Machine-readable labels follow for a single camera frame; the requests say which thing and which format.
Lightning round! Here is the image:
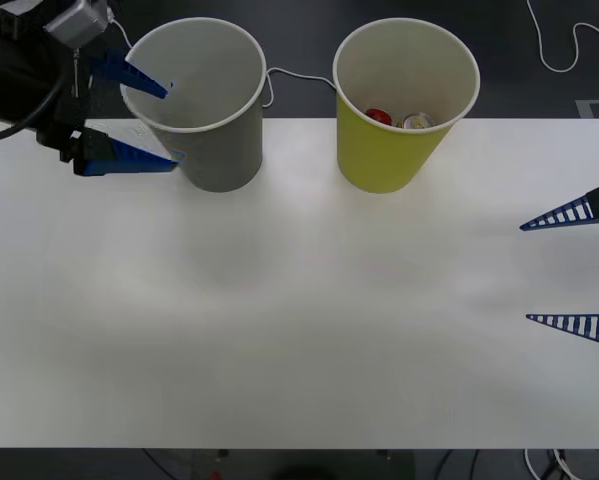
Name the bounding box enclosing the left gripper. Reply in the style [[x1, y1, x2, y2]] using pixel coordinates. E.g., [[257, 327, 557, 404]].
[[0, 14, 186, 178]]

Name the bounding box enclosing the grey plastic waste bin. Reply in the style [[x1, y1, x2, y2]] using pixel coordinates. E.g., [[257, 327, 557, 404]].
[[119, 17, 269, 193]]

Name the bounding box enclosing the gold drink can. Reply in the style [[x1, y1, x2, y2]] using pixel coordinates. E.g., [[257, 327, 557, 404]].
[[402, 112, 436, 131]]

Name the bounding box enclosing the yellow-green plastic waste bin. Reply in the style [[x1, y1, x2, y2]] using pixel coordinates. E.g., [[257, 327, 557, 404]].
[[332, 17, 481, 195]]

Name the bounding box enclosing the long white looped cable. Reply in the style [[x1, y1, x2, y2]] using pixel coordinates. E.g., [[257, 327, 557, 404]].
[[525, 0, 599, 75]]

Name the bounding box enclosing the white cable bundle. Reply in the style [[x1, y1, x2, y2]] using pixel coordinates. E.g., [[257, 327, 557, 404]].
[[522, 448, 580, 480]]

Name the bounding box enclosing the white power strip cable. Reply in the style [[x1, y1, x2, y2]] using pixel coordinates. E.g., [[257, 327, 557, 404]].
[[107, 17, 339, 109]]

